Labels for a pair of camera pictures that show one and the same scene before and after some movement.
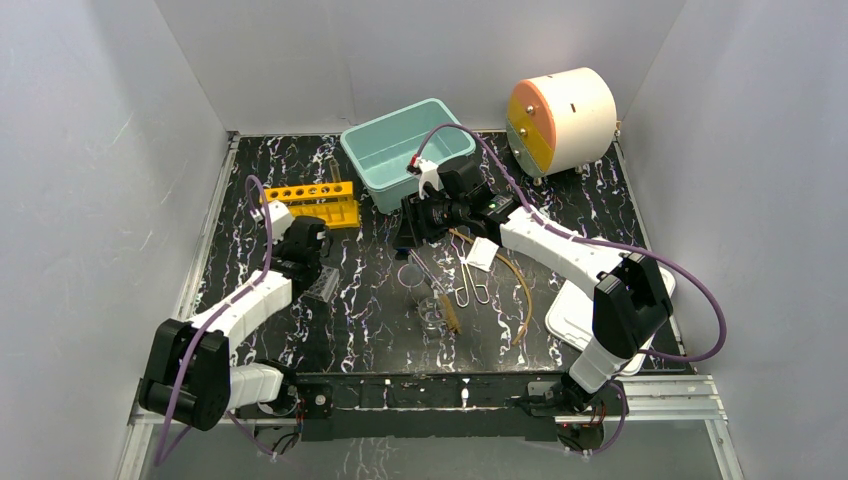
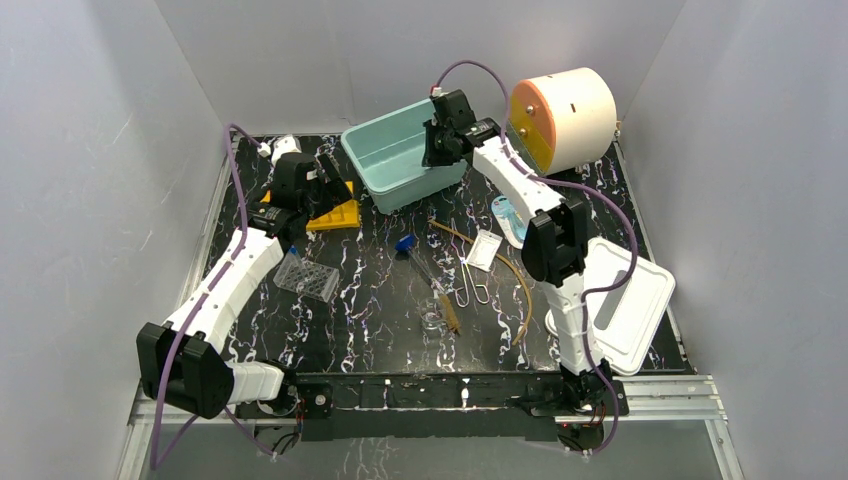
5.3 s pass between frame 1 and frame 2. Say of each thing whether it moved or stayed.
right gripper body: moved
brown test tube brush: stayed
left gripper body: moved
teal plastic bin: stayed
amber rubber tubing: stayed
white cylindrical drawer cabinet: stayed
